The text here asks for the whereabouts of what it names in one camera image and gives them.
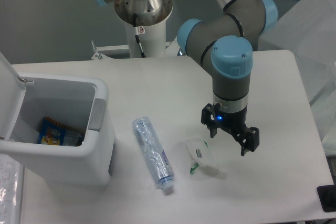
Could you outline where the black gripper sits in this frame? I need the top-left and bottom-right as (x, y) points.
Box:
(201, 103), (260, 156)

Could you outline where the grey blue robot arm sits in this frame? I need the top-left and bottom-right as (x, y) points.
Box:
(96, 0), (278, 154)

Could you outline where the white plastic trash can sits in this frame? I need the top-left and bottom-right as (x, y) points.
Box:
(1, 57), (116, 185)

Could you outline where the clear crushed plastic bottle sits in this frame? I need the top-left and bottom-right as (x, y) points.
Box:
(132, 116), (174, 194)

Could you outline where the black device at edge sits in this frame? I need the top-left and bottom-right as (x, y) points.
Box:
(317, 185), (335, 212)

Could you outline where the translucent white storage box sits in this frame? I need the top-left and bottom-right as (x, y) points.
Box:
(258, 0), (335, 156)

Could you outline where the blue orange snack packet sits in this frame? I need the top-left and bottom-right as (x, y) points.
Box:
(38, 116), (83, 147)

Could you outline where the clear bubble wrap sheet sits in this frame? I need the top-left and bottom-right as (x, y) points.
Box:
(1, 154), (24, 223)

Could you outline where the white mounting bracket frame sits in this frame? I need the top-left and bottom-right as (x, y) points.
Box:
(91, 38), (186, 60)

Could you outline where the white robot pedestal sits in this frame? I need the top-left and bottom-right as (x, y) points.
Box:
(124, 21), (166, 58)

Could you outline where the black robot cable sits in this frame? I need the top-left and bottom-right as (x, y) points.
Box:
(133, 14), (146, 58)

